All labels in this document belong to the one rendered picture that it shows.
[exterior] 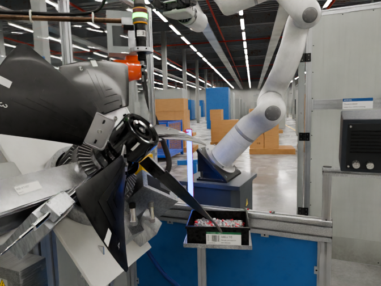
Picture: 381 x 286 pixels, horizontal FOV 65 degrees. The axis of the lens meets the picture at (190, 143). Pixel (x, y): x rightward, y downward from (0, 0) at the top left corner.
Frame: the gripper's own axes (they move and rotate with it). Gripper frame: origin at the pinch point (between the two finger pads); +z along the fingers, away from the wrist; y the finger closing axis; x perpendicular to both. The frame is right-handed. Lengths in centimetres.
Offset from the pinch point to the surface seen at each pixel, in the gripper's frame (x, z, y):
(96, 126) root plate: -42, 37, 3
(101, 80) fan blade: -28.2, 20.5, 13.8
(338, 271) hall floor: -166, -144, -66
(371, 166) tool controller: -58, -12, -66
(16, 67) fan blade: -28, 52, 11
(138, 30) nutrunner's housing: -14.6, 20.4, -0.5
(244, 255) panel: -98, -17, -23
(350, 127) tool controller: -45, -10, -59
